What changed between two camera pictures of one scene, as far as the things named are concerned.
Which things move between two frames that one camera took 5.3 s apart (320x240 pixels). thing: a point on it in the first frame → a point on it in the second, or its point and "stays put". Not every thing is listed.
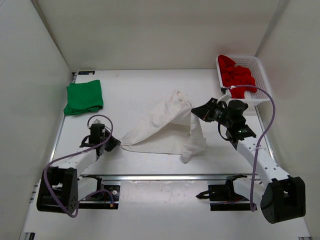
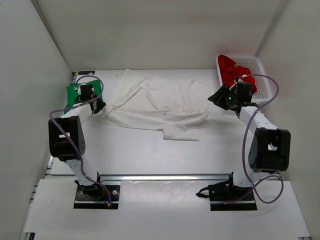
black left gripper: x=114 y=142 → x=101 y=105
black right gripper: x=205 y=112 → x=218 y=99
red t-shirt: x=232 y=75 stays put
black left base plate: x=96 y=201 stays put
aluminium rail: x=166 y=177 stays put
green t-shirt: x=84 y=97 stays put
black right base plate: x=222 y=197 stays put
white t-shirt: x=171 y=130 → x=176 y=108
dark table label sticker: x=86 y=72 stays put
